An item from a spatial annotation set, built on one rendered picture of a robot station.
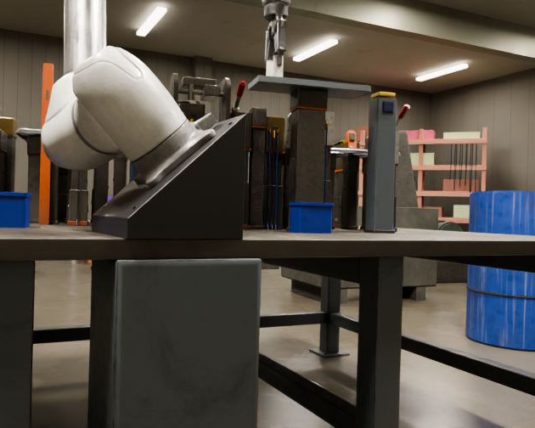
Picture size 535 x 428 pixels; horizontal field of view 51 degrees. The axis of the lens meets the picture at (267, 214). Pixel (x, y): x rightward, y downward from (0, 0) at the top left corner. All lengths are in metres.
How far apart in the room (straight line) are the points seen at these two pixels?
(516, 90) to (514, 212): 8.19
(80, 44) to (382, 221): 1.05
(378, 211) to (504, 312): 1.87
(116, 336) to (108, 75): 0.51
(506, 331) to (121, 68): 2.90
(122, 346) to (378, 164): 1.08
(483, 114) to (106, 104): 11.17
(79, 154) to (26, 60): 8.64
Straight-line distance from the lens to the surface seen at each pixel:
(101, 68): 1.19
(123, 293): 1.10
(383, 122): 1.89
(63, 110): 1.35
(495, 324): 3.64
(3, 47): 9.99
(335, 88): 1.81
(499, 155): 11.70
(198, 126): 1.26
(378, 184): 1.87
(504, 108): 11.78
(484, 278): 3.65
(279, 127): 1.93
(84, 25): 1.49
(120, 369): 1.13
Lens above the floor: 0.76
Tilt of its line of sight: level
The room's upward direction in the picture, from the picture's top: 2 degrees clockwise
